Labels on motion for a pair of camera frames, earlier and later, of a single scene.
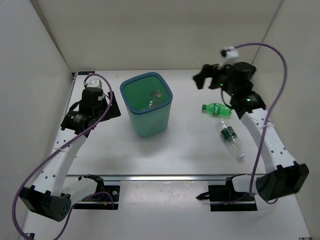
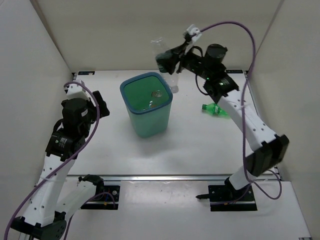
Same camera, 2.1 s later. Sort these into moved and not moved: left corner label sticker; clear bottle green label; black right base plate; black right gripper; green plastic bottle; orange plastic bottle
Moved: clear bottle green label; black right gripper
Not moved: green plastic bottle; black right base plate; orange plastic bottle; left corner label sticker
